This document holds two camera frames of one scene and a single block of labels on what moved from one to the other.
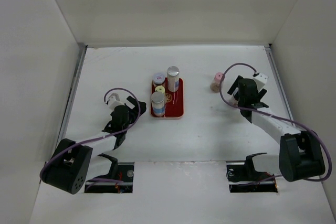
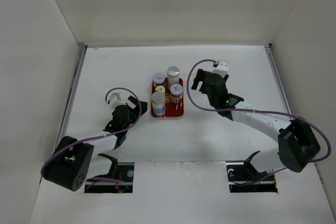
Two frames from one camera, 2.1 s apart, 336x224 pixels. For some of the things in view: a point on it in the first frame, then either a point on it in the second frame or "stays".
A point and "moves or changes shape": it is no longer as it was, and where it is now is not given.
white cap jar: x=233 y=100 moves or changes shape
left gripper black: x=133 y=102 stays
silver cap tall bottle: x=172 y=73 stays
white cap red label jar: x=158 y=78 stays
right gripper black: x=235 y=85 → x=200 y=76
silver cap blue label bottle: x=158 y=102 stays
